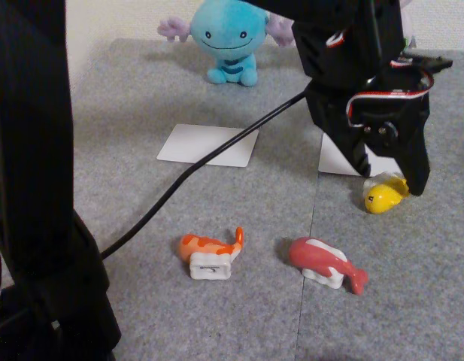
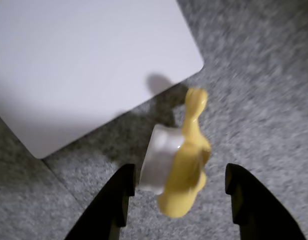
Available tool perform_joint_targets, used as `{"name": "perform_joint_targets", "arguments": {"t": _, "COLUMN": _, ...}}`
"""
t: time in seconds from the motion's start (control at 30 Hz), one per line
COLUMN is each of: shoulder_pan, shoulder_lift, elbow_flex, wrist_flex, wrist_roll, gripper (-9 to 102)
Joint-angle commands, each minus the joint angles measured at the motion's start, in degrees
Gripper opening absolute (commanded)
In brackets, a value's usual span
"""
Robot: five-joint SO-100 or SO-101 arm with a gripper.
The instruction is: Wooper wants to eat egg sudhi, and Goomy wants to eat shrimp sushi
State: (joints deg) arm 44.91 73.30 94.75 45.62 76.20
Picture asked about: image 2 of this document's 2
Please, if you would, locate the grey felt mat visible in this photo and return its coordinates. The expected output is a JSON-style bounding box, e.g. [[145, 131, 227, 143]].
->
[[0, 109, 94, 240], [42, 0, 308, 240]]

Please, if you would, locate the white rectangular card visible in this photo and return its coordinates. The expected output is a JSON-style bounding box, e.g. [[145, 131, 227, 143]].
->
[[0, 0, 204, 160]]

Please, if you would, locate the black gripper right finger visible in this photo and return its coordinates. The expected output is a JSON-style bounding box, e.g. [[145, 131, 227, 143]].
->
[[225, 163, 307, 240]]

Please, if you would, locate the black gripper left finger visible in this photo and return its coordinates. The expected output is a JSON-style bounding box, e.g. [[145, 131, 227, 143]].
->
[[65, 163, 136, 240]]

